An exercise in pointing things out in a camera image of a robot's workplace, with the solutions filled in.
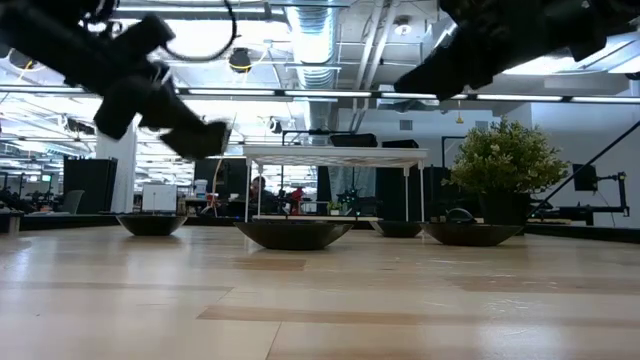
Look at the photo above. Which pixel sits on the black aluminium table frame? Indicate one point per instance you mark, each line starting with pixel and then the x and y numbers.
pixel 60 222

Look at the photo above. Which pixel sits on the grey rounded object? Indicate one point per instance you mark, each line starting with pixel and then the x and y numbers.
pixel 460 215

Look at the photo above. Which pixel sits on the white plastic jug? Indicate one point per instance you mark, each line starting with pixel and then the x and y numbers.
pixel 201 190

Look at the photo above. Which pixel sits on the black deep square plate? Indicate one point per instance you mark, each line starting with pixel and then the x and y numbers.
pixel 353 140

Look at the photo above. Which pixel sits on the black robot with green lights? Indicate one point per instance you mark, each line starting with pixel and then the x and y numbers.
pixel 352 200

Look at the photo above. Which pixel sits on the tall black cabinet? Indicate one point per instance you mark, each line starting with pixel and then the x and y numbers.
pixel 90 185

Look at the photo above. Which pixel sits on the black faceted mini plate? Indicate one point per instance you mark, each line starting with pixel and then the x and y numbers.
pixel 197 142

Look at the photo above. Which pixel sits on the white box cabinet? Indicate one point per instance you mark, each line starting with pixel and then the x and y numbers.
pixel 160 197

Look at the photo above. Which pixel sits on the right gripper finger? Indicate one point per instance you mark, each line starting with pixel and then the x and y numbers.
pixel 460 67

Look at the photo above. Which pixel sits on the wide black shallow plate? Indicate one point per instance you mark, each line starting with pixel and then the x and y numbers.
pixel 292 237

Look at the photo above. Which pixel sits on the small green potted plant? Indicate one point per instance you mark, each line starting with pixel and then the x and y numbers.
pixel 334 206

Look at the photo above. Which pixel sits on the small black square plate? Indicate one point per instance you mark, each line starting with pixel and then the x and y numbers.
pixel 400 144

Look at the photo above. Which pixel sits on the small black monitor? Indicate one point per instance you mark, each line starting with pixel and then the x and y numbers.
pixel 585 177

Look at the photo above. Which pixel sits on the black low bench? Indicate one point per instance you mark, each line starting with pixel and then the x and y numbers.
pixel 580 214

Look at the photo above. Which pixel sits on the person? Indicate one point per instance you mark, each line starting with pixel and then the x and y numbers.
pixel 260 195

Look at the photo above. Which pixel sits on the grey office chair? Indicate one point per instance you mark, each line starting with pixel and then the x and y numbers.
pixel 74 201

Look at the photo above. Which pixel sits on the large black display panel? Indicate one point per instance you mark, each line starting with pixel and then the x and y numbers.
pixel 225 177

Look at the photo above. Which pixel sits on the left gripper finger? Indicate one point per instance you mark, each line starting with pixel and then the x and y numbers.
pixel 165 112

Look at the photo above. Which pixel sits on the green potted artificial plant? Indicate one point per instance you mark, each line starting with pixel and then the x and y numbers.
pixel 505 160

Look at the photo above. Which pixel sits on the black equipment cabinet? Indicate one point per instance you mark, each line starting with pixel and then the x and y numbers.
pixel 390 190

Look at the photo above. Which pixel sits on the black mini shaped plate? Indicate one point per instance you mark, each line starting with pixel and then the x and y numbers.
pixel 397 230
pixel 151 226
pixel 470 235

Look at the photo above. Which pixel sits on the light wooden tabletop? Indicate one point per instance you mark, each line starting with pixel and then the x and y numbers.
pixel 320 218

